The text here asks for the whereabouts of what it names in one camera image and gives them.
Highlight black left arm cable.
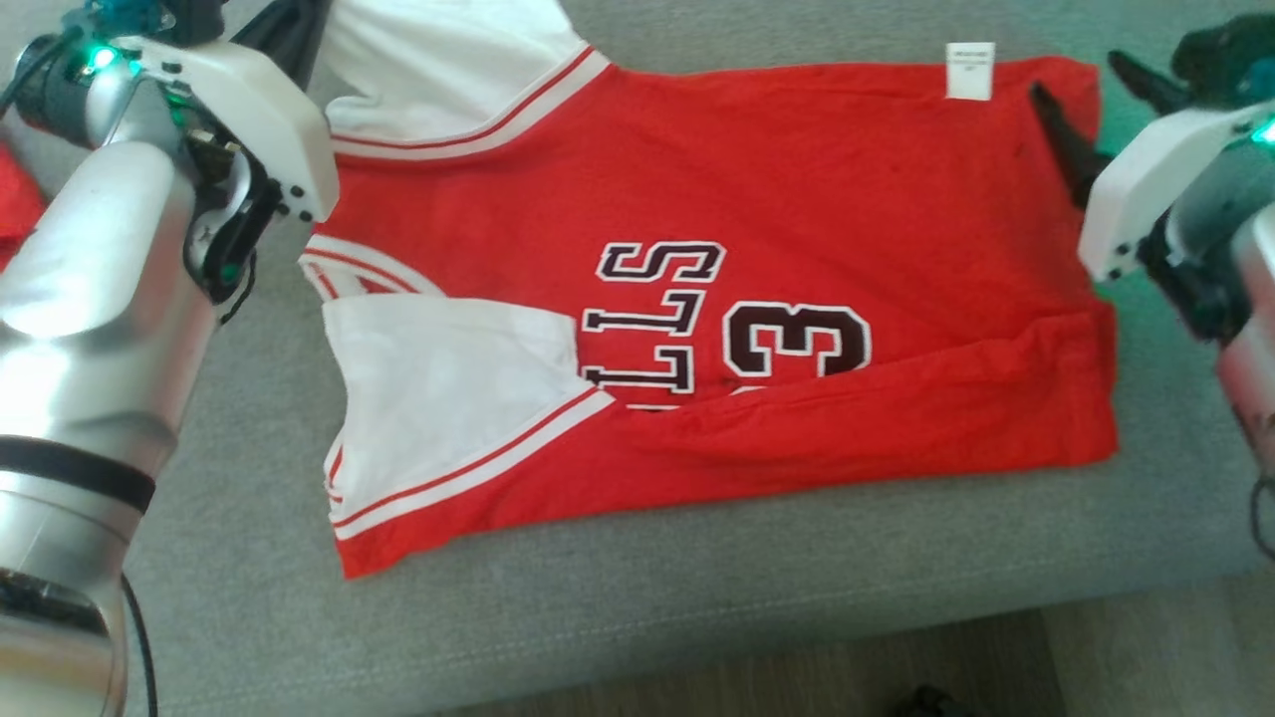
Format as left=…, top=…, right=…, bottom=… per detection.
left=118, top=570, right=161, bottom=717

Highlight red white basketball jersey shirt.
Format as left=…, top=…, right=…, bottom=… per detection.
left=299, top=0, right=1122, bottom=581

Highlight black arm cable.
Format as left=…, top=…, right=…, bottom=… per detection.
left=118, top=570, right=161, bottom=717
left=1249, top=472, right=1275, bottom=561

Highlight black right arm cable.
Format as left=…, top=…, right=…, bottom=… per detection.
left=1249, top=472, right=1275, bottom=561

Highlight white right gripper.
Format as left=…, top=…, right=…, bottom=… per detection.
left=1029, top=50, right=1275, bottom=342

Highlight red shorts with white hem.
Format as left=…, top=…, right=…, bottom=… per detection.
left=0, top=142, right=48, bottom=272

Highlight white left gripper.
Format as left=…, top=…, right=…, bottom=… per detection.
left=110, top=0, right=341, bottom=302

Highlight grey fabric sofa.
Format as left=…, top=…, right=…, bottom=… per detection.
left=0, top=0, right=1275, bottom=717

